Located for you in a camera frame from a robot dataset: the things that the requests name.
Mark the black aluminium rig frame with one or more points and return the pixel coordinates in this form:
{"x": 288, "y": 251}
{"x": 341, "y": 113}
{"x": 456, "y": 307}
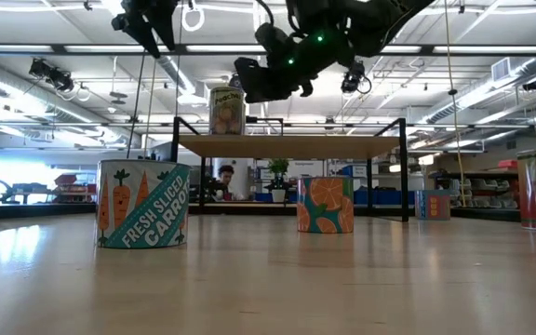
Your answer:
{"x": 40, "y": 211}

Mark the fresh sliced carrots can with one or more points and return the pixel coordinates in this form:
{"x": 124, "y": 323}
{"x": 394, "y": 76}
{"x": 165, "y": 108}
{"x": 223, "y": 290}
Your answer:
{"x": 142, "y": 209}

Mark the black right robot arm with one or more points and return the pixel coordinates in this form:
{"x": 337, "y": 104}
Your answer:
{"x": 342, "y": 28}

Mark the wooden shelf with black frame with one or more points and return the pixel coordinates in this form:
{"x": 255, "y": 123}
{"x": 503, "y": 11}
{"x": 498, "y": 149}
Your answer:
{"x": 286, "y": 146}

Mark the blue storage bins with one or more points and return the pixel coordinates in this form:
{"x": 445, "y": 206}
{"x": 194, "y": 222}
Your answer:
{"x": 384, "y": 196}

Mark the person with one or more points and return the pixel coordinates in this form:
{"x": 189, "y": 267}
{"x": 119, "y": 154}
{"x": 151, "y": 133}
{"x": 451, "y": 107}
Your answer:
{"x": 225, "y": 177}

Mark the white ceiling air vent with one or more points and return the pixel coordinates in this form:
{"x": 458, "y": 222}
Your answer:
{"x": 500, "y": 70}

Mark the black ceiling-mounted device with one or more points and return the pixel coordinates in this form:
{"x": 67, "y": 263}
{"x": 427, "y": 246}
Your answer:
{"x": 352, "y": 79}
{"x": 54, "y": 74}

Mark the peaches can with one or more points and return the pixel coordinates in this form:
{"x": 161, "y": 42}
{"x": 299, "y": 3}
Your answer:
{"x": 226, "y": 116}

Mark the oranges can with teal label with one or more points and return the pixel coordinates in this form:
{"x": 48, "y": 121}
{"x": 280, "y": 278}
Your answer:
{"x": 325, "y": 205}

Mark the red storage rack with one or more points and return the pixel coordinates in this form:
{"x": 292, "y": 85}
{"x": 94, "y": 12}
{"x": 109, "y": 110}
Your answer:
{"x": 70, "y": 180}

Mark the green potted plant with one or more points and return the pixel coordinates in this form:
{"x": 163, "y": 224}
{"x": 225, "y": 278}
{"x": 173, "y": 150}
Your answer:
{"x": 278, "y": 167}

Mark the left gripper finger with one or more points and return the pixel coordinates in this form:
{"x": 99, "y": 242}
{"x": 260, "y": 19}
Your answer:
{"x": 169, "y": 28}
{"x": 146, "y": 32}

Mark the small blue and red can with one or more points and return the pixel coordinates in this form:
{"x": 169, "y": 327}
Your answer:
{"x": 432, "y": 205}

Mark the red box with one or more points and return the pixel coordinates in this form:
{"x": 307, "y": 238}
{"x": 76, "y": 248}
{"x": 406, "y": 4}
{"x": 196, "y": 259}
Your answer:
{"x": 507, "y": 164}

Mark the dark storage shelving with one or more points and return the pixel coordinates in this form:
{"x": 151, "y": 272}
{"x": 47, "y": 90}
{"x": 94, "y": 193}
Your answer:
{"x": 482, "y": 174}

